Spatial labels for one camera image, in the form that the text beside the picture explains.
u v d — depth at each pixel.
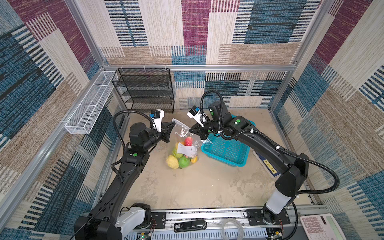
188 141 0.83
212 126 0.63
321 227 0.70
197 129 0.65
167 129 0.64
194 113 0.63
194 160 0.88
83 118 0.71
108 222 0.39
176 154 0.86
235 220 0.70
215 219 0.75
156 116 0.60
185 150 0.80
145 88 1.08
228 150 0.99
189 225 0.69
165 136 0.64
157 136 0.60
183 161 0.87
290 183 0.50
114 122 1.07
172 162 0.85
